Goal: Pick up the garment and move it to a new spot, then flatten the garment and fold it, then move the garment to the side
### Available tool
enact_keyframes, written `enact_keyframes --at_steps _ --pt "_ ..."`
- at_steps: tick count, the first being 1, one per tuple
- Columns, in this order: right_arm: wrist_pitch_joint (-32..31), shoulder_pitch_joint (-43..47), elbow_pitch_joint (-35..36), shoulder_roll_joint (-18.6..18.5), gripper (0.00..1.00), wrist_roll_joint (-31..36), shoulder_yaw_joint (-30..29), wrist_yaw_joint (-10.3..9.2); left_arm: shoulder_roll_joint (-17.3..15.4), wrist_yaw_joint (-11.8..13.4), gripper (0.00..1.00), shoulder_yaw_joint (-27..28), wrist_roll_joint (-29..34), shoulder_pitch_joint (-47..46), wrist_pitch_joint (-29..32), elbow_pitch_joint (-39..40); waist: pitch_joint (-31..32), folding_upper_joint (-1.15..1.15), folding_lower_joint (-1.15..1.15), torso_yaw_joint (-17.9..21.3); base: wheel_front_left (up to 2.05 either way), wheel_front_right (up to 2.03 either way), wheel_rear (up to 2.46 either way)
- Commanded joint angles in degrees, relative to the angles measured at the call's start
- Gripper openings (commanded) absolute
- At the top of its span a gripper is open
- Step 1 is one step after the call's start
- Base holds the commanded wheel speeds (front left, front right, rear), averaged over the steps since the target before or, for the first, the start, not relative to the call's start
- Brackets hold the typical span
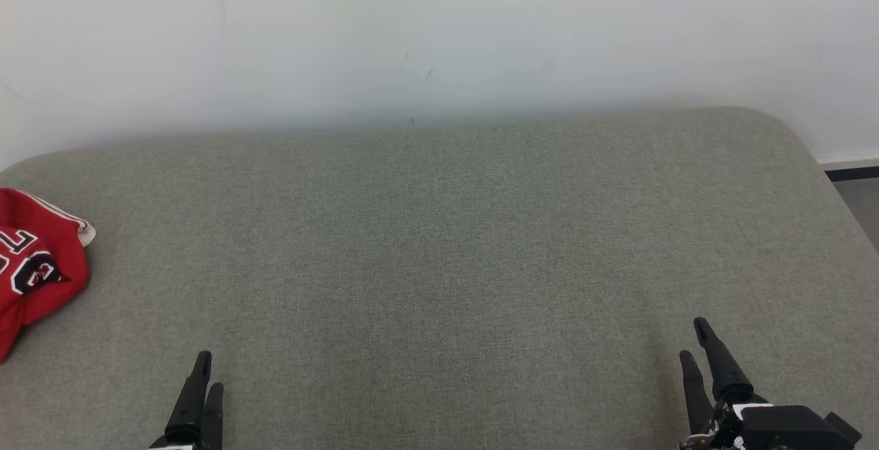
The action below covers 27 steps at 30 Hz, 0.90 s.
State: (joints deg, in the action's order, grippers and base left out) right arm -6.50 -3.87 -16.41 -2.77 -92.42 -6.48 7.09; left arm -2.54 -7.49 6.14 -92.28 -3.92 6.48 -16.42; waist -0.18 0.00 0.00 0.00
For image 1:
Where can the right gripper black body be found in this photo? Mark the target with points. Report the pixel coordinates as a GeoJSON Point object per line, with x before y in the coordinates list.
{"type": "Point", "coordinates": [783, 429]}

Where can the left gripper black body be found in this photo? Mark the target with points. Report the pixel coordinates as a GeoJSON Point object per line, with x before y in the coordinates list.
{"type": "Point", "coordinates": [180, 443]}

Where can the white and black baseboard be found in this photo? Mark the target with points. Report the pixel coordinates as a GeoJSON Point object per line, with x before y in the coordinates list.
{"type": "Point", "coordinates": [851, 168]}

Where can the red jersey with white sleeves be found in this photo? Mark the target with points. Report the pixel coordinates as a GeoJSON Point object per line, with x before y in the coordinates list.
{"type": "Point", "coordinates": [41, 257]}

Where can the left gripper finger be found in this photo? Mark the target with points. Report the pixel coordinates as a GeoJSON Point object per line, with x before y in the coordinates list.
{"type": "Point", "coordinates": [192, 395]}
{"type": "Point", "coordinates": [213, 419]}

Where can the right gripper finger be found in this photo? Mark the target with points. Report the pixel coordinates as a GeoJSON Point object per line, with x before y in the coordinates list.
{"type": "Point", "coordinates": [695, 395]}
{"type": "Point", "coordinates": [721, 364]}

